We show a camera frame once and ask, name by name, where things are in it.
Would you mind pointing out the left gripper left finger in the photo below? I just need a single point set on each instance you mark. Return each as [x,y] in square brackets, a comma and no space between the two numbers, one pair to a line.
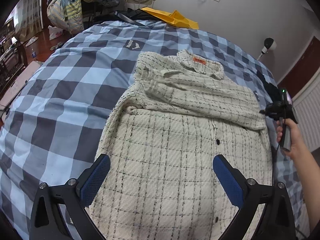
[76,194]

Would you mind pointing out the blue grey checkered bedsheet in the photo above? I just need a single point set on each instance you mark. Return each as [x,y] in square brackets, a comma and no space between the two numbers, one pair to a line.
[52,130]

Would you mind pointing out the white round wall camera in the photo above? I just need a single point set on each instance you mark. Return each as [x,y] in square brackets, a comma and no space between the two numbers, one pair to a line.
[269,45]

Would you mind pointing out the cream plaid tweed shirt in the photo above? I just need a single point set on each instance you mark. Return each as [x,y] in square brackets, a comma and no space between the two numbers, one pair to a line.
[162,136]

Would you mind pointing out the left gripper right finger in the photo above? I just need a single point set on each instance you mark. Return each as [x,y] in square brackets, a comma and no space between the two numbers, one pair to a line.
[276,221]

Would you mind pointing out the black garment on bed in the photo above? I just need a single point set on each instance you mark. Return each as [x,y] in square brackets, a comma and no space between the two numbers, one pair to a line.
[271,89]

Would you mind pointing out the person's right forearm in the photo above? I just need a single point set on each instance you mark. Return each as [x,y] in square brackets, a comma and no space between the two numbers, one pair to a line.
[308,172]

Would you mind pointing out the pile of clothes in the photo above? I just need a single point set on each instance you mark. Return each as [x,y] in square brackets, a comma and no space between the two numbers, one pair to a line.
[82,2]

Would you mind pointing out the person's right hand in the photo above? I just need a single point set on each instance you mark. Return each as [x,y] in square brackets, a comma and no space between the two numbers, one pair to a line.
[299,149]

